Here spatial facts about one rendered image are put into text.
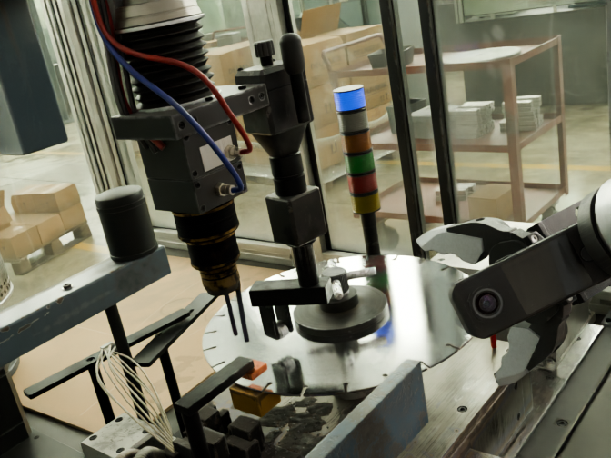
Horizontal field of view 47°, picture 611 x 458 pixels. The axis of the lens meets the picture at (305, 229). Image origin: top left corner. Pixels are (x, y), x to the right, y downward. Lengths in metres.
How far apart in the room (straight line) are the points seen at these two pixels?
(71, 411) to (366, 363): 0.60
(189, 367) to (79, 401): 0.18
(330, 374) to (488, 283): 0.24
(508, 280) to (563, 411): 0.46
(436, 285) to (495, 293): 0.34
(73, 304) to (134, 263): 0.09
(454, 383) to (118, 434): 0.39
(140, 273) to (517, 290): 0.49
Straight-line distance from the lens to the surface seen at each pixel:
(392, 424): 0.61
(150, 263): 0.88
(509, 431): 0.91
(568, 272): 0.54
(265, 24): 1.36
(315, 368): 0.73
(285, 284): 0.74
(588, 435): 0.95
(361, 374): 0.71
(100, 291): 0.84
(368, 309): 0.81
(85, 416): 1.17
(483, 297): 0.52
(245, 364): 0.71
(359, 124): 1.04
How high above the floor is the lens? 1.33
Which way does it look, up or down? 20 degrees down
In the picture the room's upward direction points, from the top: 11 degrees counter-clockwise
